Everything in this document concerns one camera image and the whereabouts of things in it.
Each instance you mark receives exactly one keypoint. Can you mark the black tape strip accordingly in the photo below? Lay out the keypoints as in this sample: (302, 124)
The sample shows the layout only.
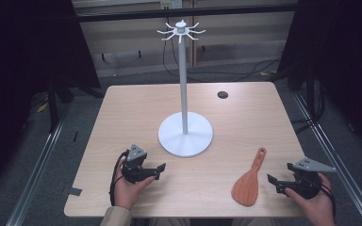
(74, 191)

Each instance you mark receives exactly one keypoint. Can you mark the white hook rack stand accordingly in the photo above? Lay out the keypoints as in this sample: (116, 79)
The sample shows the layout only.
(184, 94)

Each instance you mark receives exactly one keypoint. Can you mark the black metal stand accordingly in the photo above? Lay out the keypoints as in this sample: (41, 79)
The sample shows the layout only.
(54, 103)

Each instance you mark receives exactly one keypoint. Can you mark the wooden rice spatula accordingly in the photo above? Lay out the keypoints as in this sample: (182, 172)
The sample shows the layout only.
(247, 186)

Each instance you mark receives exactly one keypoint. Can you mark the round dark table grommet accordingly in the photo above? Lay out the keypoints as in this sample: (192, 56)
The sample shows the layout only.
(222, 94)

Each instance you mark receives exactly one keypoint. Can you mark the black horizontal bar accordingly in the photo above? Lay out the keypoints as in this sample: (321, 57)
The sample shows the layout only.
(201, 12)

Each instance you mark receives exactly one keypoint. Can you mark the person's left hand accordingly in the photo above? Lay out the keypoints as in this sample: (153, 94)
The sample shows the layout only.
(127, 191)

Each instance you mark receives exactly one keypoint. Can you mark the person's right hand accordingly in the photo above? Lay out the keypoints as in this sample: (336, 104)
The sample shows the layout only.
(315, 208)

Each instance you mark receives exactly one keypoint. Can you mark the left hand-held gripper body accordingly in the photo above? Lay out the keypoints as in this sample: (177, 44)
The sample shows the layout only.
(135, 163)

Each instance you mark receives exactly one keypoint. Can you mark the yellow floor tape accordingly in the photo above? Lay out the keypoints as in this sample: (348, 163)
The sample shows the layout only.
(42, 107)
(267, 73)

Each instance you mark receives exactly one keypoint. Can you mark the black curtain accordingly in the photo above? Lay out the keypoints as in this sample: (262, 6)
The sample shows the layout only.
(19, 62)
(342, 62)

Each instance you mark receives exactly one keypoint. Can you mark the wall power socket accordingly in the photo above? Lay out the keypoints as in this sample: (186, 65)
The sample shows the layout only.
(170, 3)

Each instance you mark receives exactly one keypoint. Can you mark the metal floor rail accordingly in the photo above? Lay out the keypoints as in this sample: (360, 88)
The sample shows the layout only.
(41, 166)
(333, 157)

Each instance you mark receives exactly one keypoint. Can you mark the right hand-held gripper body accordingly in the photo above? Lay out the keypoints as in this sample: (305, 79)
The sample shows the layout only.
(308, 179)

